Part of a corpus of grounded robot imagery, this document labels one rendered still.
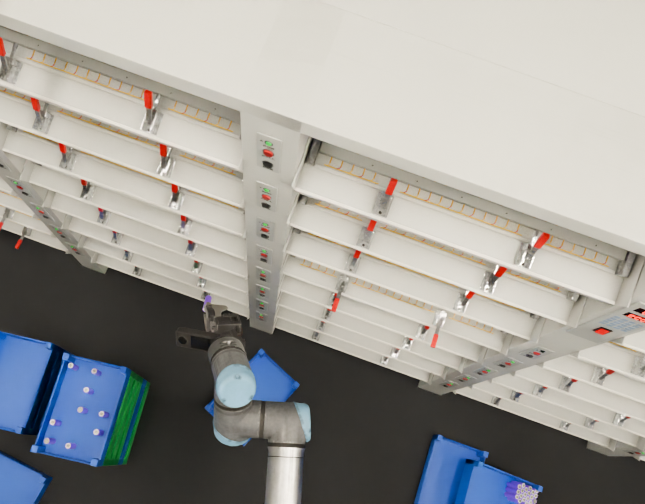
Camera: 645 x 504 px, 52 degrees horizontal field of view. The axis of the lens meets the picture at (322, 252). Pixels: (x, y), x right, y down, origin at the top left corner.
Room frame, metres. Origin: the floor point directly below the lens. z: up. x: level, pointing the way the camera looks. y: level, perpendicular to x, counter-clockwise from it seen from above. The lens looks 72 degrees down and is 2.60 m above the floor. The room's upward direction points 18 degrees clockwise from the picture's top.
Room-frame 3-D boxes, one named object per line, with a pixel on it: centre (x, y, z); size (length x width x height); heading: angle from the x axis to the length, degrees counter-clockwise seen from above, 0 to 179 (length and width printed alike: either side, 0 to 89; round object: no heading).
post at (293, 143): (0.54, 0.13, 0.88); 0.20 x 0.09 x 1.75; 178
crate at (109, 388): (-0.03, 0.55, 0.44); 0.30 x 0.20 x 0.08; 5
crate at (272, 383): (0.19, 0.08, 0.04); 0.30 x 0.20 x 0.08; 155
